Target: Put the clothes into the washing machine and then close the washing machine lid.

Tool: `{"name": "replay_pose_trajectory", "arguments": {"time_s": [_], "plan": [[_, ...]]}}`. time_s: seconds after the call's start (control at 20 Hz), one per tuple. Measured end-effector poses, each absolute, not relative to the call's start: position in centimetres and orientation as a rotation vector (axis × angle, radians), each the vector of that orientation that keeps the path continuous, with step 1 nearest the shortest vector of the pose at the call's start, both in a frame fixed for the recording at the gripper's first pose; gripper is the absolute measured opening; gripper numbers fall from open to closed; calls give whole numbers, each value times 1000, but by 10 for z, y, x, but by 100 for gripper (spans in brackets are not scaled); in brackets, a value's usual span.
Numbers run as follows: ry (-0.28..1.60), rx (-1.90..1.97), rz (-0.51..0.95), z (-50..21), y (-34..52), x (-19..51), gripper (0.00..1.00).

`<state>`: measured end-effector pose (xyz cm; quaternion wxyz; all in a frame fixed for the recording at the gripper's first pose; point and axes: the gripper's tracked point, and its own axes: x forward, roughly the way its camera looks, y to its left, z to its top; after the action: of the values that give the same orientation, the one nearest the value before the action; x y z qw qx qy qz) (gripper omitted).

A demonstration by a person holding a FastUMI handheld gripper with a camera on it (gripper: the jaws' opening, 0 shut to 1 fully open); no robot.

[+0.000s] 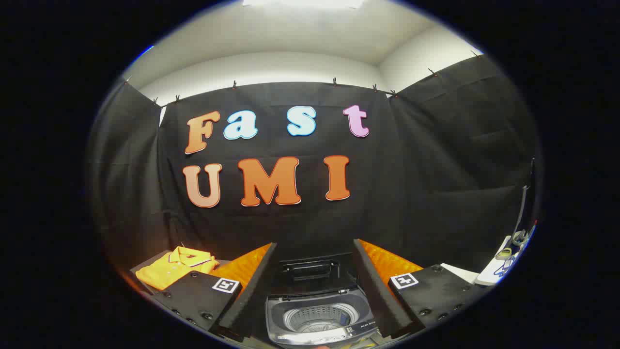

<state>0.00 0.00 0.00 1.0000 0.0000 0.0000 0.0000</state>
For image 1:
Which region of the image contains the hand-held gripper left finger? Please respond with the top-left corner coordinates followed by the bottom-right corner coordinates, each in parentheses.
top-left (151, 242), bottom-right (279, 340)

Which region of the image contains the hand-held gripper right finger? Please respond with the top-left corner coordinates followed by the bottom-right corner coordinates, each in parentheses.
top-left (353, 238), bottom-right (486, 340)

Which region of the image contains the grey washing machine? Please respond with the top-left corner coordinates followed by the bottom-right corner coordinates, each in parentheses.
top-left (265, 286), bottom-right (382, 347)

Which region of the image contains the yellow polo shirt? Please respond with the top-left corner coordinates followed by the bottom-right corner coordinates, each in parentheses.
top-left (136, 246), bottom-right (220, 291)

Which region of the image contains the black backdrop cloth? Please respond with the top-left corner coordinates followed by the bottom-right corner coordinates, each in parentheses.
top-left (87, 52), bottom-right (541, 291)

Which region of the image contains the grey board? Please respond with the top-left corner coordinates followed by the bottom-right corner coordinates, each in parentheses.
top-left (130, 250), bottom-right (233, 294)

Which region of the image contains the white sheet with blue print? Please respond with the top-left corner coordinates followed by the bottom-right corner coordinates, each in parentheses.
top-left (476, 236), bottom-right (523, 286)

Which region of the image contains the ceiling light panel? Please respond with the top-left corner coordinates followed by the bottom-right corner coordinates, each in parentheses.
top-left (242, 0), bottom-right (365, 9)

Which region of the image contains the grey hanging strap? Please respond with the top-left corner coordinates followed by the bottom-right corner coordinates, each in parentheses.
top-left (511, 158), bottom-right (537, 247)

